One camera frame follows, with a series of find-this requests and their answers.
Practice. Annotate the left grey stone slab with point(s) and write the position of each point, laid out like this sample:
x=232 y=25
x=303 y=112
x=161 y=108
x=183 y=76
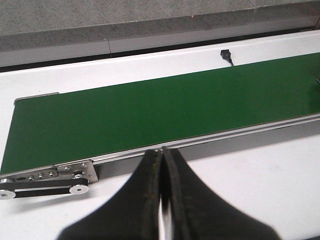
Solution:
x=26 y=24

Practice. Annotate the steel conveyor support bracket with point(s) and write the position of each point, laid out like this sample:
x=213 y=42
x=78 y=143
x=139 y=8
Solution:
x=70 y=170

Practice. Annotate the silver drive pulley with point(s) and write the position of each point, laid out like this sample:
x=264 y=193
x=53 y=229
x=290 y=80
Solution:
x=7 y=194
x=78 y=189

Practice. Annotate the right silver drive pulley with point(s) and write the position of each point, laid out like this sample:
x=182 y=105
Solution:
x=78 y=189

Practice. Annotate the small black sensor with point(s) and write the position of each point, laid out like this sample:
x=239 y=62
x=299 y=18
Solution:
x=226 y=55

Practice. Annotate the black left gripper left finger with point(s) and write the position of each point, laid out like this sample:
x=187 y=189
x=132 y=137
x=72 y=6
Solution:
x=131 y=214

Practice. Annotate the black timing belt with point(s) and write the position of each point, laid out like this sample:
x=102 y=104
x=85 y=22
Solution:
x=41 y=188

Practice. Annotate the aluminium conveyor side rail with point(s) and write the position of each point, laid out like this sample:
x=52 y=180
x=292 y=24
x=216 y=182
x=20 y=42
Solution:
x=192 y=141

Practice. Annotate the left silver drive pulley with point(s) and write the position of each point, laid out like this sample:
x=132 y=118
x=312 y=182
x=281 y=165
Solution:
x=7 y=194

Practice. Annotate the right grey stone slab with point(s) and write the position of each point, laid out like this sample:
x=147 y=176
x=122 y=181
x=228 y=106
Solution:
x=276 y=15

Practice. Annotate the green conveyor belt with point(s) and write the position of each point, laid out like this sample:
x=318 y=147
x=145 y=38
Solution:
x=77 y=125

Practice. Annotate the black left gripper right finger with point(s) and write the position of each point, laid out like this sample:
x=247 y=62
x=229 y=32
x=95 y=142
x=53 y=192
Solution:
x=192 y=211

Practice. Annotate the grey stone slab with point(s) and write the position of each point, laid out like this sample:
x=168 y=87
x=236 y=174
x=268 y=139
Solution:
x=276 y=15
x=26 y=24

